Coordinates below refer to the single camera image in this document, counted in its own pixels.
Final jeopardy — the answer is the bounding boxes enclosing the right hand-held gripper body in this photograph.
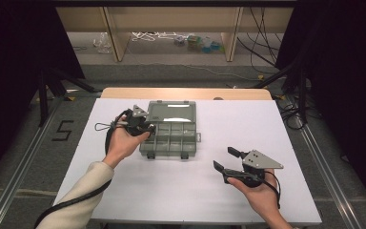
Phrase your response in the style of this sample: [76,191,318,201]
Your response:
[222,149,285,188]

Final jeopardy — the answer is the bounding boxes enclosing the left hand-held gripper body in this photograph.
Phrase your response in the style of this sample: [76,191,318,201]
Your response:
[125,104,155,137]

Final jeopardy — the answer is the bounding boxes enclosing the grey translucent compartment box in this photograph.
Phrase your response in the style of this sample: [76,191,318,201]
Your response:
[138,99,202,160]

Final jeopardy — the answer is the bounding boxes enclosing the person's left hand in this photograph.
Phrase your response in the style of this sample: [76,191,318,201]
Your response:
[102,114,152,170]

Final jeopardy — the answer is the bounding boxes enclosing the person's right hand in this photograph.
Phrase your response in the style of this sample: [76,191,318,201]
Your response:
[227,168,288,221]

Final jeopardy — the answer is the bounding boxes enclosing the white board sheet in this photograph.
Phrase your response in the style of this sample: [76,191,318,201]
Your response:
[52,97,322,225]

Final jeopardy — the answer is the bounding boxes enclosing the wooden table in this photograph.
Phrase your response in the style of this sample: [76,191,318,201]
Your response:
[100,87,274,101]

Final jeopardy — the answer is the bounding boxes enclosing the black metal stand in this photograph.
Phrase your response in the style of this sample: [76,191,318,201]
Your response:
[37,67,100,128]
[251,61,309,125]

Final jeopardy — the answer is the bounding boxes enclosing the clear plastic bag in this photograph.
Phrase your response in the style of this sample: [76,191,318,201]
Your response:
[92,31,112,54]

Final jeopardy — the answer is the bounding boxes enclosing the pile of colourful toys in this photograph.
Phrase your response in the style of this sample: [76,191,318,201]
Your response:
[173,33,225,54]

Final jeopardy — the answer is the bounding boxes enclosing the light wooden desk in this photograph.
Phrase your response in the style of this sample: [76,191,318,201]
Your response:
[55,6,295,63]

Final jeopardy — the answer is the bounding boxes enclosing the black curtain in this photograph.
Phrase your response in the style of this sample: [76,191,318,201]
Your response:
[274,0,366,220]
[0,0,85,192]

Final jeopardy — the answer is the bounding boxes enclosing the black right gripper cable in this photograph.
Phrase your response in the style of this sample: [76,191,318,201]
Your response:
[260,170,282,210]

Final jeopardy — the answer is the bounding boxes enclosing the coiled black floor cables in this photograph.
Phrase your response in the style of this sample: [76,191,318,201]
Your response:
[279,100,307,131]

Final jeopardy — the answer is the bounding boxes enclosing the aluminium floor rail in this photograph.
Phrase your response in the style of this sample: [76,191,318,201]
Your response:
[0,94,61,229]
[295,120,361,229]

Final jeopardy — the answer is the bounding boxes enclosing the white cord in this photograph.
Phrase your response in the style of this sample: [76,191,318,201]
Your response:
[131,31,180,43]

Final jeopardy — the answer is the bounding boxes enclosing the hanging black cables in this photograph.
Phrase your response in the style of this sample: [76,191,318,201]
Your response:
[236,7,284,68]

